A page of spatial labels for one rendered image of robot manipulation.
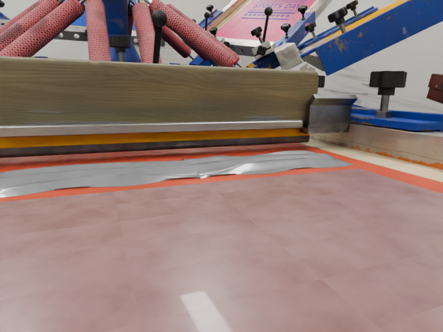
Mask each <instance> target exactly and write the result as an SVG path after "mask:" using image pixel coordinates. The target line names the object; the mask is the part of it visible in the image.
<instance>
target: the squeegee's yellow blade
mask: <svg viewBox="0 0 443 332"><path fill-rule="evenodd" d="M279 136H310V134H307V133H304V132H300V128H287V129H266V130H223V131H202V132H159V133H138V134H95V135H74V136H31V137H10V138H0V148H22V147H38V146H70V145H86V144H118V143H135V142H166V141H183V140H215V139H231V138H263V137H279Z"/></svg>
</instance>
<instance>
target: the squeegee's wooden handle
mask: <svg viewBox="0 0 443 332"><path fill-rule="evenodd" d="M318 80H319V77H318V73H317V72H316V71H307V70H281V69H254V68H240V67H213V66H199V65H172V64H158V63H132V62H117V61H91V60H76V59H50V58H35V57H9V56H0V125H64V124H99V123H168V122H203V121H272V120H300V121H303V127H304V126H305V123H306V114H307V102H308V101H309V99H310V98H311V97H312V95H313V94H318Z"/></svg>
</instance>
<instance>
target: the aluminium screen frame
mask: <svg viewBox="0 0 443 332"><path fill-rule="evenodd" d="M310 138H311V139H314V140H319V141H323V142H327V143H331V144H336V145H339V146H345V147H348V148H353V149H356V150H361V151H364V152H370V153H375V154H378V155H383V156H386V157H392V158H395V159H400V160H404V161H408V162H412V163H417V164H420V165H426V166H429V167H434V168H437V169H443V132H438V131H433V130H430V131H412V130H402V129H397V128H388V127H383V126H373V125H368V124H359V123H350V125H349V132H333V133H316V134H310Z"/></svg>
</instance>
